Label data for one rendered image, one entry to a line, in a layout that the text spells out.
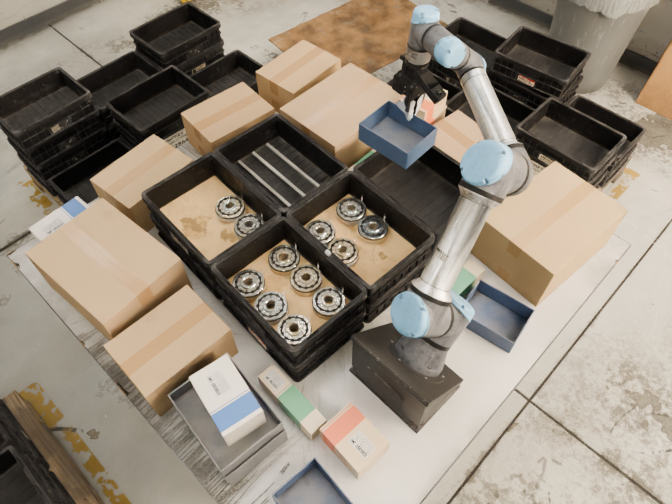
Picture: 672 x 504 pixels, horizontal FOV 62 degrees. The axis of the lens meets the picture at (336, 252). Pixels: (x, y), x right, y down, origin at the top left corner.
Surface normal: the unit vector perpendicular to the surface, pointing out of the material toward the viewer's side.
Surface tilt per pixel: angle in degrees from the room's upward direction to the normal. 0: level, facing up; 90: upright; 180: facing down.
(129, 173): 0
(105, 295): 0
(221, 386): 0
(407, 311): 56
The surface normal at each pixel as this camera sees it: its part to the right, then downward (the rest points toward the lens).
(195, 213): 0.00, -0.58
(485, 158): -0.62, -0.22
